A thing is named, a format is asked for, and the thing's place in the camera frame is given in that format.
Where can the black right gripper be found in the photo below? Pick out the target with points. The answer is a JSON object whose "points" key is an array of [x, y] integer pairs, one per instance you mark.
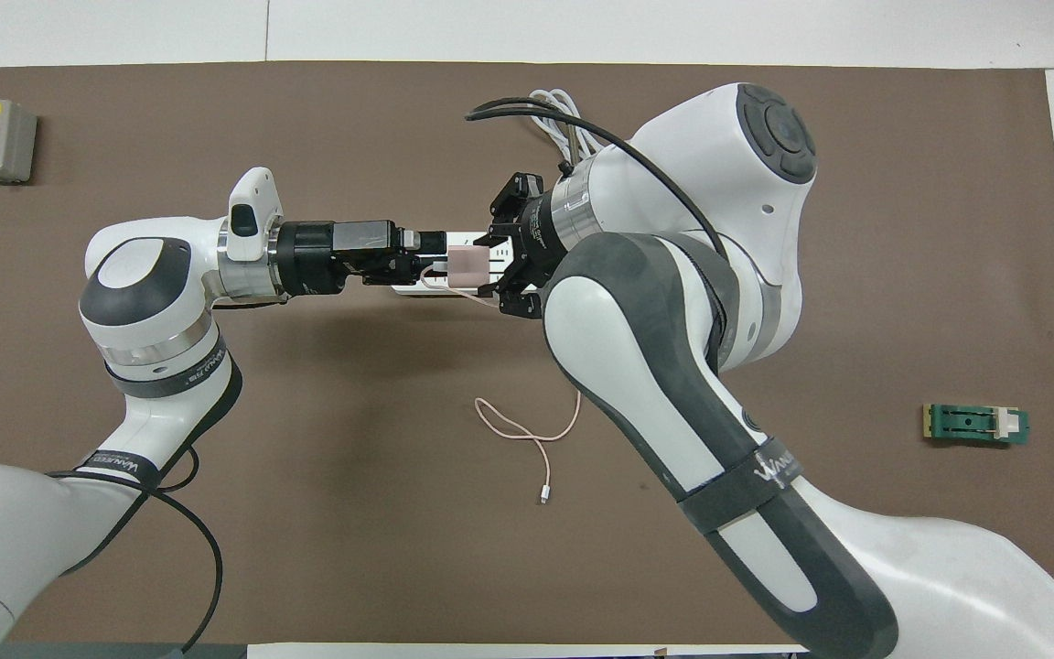
{"points": [[534, 243]]}

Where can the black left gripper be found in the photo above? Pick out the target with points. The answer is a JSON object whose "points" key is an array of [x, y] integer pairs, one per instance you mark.
{"points": [[317, 258]]}

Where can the pink charger adapter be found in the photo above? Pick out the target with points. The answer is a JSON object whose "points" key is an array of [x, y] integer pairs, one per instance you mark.
{"points": [[469, 265]]}

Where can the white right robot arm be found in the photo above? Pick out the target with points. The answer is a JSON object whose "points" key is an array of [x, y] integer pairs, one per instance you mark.
{"points": [[673, 366]]}

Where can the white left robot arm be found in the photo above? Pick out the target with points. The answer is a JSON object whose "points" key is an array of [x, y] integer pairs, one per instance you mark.
{"points": [[143, 302]]}

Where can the white power strip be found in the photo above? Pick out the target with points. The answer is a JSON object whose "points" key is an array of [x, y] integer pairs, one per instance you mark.
{"points": [[408, 290]]}

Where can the brown table mat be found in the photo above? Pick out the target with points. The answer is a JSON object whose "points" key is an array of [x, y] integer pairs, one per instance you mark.
{"points": [[856, 275]]}

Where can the grey push-button switch box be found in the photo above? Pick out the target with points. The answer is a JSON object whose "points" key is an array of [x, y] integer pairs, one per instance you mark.
{"points": [[1, 142]]}

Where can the green knife switch block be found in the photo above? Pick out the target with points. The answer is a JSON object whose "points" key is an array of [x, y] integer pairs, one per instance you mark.
{"points": [[971, 425]]}

